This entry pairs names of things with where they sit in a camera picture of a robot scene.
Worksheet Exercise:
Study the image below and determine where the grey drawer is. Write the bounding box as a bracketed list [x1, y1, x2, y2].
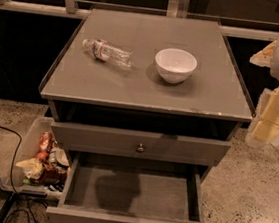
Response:
[51, 122, 230, 166]
[46, 152, 205, 223]

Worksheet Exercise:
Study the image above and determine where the red snack bag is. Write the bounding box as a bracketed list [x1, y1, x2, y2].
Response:
[39, 132, 53, 152]

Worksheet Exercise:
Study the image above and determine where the yellow snack bag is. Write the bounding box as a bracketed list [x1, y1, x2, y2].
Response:
[16, 158, 44, 179]

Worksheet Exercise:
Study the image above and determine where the white bowl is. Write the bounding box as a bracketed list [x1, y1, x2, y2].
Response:
[155, 48, 198, 84]

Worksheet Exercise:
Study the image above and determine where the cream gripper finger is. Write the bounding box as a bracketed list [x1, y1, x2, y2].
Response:
[249, 40, 276, 68]

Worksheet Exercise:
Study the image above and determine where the black cable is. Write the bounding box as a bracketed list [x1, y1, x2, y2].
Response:
[0, 121, 55, 223]

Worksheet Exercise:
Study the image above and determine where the grey drawer cabinet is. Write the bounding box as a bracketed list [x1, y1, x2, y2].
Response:
[22, 1, 267, 223]

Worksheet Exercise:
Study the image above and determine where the brown snack bag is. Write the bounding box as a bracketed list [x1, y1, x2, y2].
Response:
[38, 164, 67, 185]

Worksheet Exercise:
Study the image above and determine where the clear plastic storage bin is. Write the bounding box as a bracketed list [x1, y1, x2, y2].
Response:
[0, 116, 65, 198]

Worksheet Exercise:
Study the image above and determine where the clear plastic water bottle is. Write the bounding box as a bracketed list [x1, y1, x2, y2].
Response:
[82, 38, 132, 71]

